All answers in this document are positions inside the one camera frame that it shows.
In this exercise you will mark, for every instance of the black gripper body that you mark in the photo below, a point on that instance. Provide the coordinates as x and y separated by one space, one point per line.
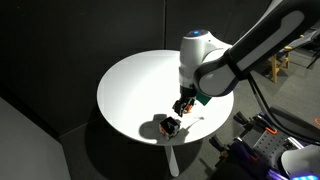
187 92

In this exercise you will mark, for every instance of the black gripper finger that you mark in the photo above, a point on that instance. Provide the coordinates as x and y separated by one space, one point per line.
190 101
179 108

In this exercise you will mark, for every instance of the black white plush cube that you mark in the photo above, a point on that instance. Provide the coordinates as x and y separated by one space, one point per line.
170 127

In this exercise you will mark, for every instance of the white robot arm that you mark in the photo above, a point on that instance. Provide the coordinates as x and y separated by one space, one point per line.
233 56

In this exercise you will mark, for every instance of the white table base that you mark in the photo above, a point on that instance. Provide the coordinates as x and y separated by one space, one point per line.
172 160

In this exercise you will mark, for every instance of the black clamp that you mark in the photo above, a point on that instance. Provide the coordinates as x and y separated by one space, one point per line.
243 120

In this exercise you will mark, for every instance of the dark clamp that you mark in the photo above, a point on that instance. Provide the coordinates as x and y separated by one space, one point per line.
230 151

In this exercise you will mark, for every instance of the perforated metal plate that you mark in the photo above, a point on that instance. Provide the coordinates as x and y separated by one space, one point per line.
270 146

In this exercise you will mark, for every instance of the yellow wooden stand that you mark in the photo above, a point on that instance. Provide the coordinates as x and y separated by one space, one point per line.
278 65

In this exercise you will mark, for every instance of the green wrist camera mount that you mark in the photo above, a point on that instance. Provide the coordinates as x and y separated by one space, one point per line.
203 99

